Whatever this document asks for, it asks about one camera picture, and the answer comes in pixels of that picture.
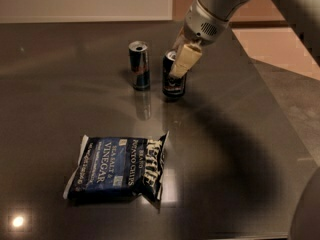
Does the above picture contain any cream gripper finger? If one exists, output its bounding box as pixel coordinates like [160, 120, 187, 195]
[169, 42, 202, 78]
[172, 28, 186, 51]

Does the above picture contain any dark blue pepsi can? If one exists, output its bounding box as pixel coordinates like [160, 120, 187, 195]
[162, 50, 187, 98]

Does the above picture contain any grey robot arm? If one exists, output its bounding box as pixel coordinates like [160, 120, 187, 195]
[178, 0, 320, 240]

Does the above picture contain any slim redbull can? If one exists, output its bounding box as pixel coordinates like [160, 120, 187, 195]
[128, 41, 150, 90]

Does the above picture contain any blue kettle chips bag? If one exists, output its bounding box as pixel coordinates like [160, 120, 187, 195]
[63, 134, 168, 202]

